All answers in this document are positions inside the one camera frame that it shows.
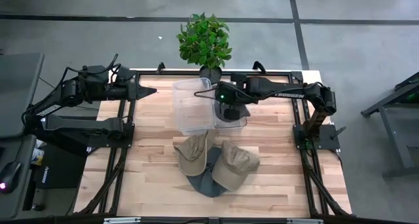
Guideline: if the grey cap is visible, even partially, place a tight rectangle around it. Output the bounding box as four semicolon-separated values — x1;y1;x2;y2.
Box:
185;146;230;198
215;100;252;124

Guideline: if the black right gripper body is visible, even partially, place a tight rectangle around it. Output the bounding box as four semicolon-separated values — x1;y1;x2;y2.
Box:
214;81;249;110

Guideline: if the dark grey tabletop panel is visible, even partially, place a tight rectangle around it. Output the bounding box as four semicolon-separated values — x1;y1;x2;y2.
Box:
0;52;45;140

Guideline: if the potted green plant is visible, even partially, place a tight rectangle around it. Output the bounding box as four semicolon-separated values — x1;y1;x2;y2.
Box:
176;11;233;84

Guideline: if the black floor cable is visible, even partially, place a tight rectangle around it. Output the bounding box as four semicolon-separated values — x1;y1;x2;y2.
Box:
39;76;56;89

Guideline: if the black computer case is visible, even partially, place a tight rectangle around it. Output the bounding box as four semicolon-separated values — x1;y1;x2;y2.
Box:
34;141;88;190

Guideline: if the black computer mouse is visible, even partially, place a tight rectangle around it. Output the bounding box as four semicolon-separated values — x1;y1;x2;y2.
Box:
0;160;22;195

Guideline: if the grey metal workstation frame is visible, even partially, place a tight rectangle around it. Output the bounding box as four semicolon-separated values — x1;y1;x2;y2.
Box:
359;71;419;179

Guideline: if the plain tan cap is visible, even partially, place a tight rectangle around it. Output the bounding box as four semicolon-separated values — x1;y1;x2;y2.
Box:
173;128;217;177

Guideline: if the dark grey desk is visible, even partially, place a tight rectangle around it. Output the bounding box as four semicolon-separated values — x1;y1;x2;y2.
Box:
0;134;37;220

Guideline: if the black aluminium table frame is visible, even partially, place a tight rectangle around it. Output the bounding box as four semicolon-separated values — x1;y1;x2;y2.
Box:
73;62;354;224

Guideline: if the silver frame bracket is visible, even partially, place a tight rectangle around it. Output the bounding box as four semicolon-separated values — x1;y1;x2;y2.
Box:
103;217;142;224
286;218;324;224

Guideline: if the tall clear plastic bin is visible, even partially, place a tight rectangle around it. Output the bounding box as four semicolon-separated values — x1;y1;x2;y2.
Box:
172;77;217;136

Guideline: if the white yellow container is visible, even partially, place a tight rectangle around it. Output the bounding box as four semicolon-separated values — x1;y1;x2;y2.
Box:
31;147;46;166

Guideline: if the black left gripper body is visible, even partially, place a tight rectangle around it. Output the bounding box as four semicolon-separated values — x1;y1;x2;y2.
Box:
125;83;139;102

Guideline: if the tan cap with mottled crown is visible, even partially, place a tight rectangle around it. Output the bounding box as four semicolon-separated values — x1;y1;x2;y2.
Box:
211;140;261;193

